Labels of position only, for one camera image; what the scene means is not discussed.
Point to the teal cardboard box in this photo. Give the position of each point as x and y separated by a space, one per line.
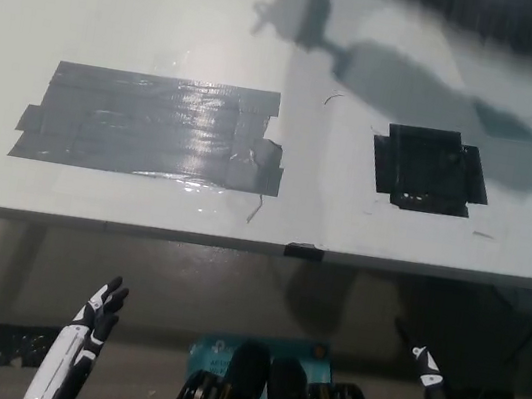
222 349

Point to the large grey duct tape patch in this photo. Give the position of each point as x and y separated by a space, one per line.
146 125

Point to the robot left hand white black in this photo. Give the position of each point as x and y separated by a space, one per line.
91 329

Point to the robot right hand white black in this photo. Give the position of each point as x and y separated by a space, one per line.
427 369

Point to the small black tape strip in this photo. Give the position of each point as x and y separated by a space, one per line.
304 251

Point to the black tape square mark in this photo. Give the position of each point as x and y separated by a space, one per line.
428 167

